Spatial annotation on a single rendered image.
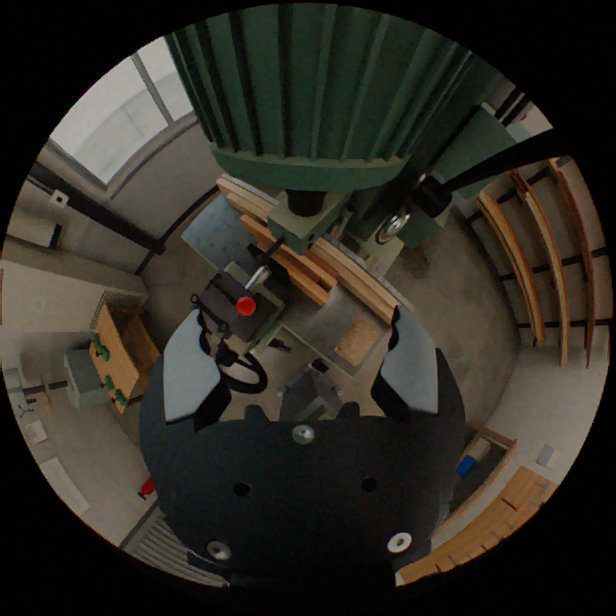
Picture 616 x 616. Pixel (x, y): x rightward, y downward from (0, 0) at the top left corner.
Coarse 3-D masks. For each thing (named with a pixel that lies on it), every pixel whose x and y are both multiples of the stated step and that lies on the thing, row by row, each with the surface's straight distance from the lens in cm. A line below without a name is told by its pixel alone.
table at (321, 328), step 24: (216, 216) 53; (240, 216) 50; (192, 240) 53; (216, 240) 49; (240, 240) 46; (216, 264) 46; (240, 264) 43; (288, 288) 40; (336, 288) 41; (288, 312) 39; (312, 312) 39; (336, 312) 40; (360, 312) 42; (264, 336) 43; (312, 336) 39; (336, 336) 40; (384, 336) 44; (336, 360) 41
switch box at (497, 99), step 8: (504, 80) 42; (496, 88) 41; (504, 88) 42; (512, 88) 42; (488, 96) 41; (496, 96) 41; (504, 96) 41; (520, 96) 42; (488, 104) 49; (496, 104) 41; (528, 104) 42; (520, 112) 42
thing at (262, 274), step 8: (248, 248) 34; (256, 248) 33; (256, 256) 33; (272, 264) 32; (280, 264) 31; (256, 272) 36; (264, 272) 35; (272, 272) 36; (280, 272) 31; (256, 280) 35; (264, 280) 35; (280, 280) 37; (288, 280) 37; (248, 288) 35
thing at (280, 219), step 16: (336, 192) 30; (352, 192) 33; (288, 208) 28; (336, 208) 30; (272, 224) 28; (288, 224) 26; (304, 224) 26; (320, 224) 28; (288, 240) 28; (304, 240) 26
